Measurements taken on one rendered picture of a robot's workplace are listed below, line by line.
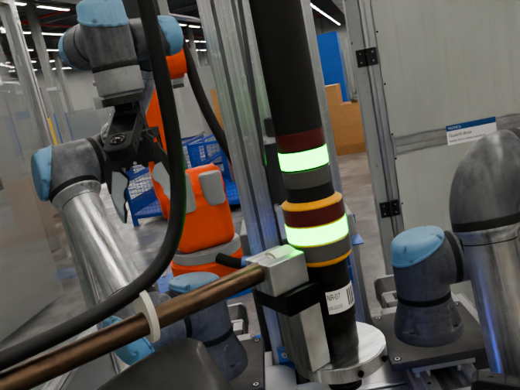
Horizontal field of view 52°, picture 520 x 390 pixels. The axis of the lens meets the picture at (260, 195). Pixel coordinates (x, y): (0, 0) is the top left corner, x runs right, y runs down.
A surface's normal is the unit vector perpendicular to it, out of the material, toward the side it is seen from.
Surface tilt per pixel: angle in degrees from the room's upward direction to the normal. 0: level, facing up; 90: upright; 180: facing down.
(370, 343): 0
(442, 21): 90
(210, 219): 90
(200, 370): 41
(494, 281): 78
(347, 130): 90
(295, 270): 90
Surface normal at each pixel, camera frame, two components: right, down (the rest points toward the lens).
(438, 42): 0.00, 0.22
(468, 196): -0.74, -0.08
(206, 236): 0.26, 0.16
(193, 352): 0.40, -0.78
